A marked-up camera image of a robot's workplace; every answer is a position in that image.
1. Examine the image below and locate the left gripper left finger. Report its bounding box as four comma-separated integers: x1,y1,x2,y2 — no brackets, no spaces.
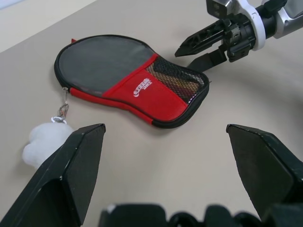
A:
0,122,106,227

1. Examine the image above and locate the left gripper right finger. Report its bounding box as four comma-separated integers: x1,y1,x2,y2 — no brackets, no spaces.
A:
225,123,303,220

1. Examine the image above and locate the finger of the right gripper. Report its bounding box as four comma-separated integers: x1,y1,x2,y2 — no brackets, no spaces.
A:
174,18,228,58
187,48,226,71

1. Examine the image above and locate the white fluffy pompom charm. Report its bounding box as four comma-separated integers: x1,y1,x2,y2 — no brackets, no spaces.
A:
22,121,74,169

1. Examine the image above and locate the black red paddle case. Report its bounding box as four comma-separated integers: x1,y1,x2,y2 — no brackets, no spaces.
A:
53,35,211,130

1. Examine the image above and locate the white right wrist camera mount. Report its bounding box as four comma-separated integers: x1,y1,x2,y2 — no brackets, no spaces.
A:
205,0,265,52

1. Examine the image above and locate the silver keychain clasp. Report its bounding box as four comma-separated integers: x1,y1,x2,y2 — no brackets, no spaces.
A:
50,87,71,124

